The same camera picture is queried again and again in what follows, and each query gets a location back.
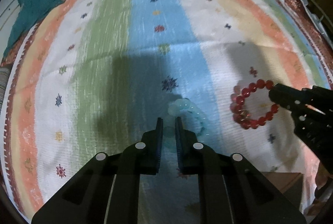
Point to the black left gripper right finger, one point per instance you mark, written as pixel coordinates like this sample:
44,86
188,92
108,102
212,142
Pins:
194,157

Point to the person's left hand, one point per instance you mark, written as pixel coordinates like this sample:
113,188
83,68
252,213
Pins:
323,190

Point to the striped grey pillow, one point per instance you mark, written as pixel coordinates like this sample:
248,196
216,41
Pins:
4,77

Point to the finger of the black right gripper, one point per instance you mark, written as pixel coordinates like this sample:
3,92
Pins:
289,98

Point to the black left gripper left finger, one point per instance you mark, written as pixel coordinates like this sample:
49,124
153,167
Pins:
144,156

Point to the striped colourful woven mat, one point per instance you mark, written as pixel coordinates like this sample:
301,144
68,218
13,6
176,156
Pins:
95,74

